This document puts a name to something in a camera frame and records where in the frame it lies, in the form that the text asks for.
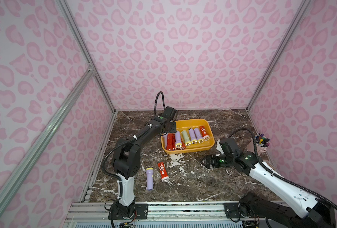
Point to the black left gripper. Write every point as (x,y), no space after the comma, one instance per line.
(166,132)

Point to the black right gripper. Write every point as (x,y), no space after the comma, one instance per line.
(209,161)

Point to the purple flashlight yellow top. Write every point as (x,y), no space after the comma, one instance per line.
(165,137)

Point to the red flashlight white logo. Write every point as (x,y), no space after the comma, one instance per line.
(204,133)

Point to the red flashlight white head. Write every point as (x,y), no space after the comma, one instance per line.
(163,172)

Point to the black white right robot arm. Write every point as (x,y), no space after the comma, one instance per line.
(304,208)

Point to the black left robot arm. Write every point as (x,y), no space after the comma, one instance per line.
(124,160)

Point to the yellow plastic storage tray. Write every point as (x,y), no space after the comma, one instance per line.
(193,123)

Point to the pink pen holder cup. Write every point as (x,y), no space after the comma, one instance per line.
(262,143)

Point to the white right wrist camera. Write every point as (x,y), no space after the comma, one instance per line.
(219,147)

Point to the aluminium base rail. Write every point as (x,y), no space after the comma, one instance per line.
(191,214)

